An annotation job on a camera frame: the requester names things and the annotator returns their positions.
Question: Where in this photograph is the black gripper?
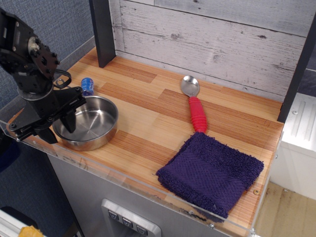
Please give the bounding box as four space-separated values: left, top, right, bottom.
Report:
9 86 86 144

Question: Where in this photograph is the stainless steel pan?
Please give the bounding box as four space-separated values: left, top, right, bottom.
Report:
52 96 119 151

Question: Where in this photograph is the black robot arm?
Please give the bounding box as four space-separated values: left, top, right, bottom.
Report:
0 9 86 144

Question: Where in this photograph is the small blue can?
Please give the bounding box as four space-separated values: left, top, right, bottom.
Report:
81 78 94 96

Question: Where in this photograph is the silver cabinet with button panel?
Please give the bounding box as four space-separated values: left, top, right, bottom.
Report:
49 156 249 237

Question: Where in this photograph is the purple folded towel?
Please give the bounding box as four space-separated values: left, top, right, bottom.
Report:
157 132 264 218

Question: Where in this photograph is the white metal side cabinet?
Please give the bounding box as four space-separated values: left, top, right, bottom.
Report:
270 93 316 199

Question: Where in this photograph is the dark left vertical post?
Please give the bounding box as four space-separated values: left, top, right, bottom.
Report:
89 0 116 68

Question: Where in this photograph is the dark vertical post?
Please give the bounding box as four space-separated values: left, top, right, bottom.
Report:
277 15 316 123
89 0 116 68

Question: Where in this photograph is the red handled metal spoon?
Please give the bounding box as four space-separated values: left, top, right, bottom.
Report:
181 76 207 133

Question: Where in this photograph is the dark right vertical post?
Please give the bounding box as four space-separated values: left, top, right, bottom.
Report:
277 15 316 123

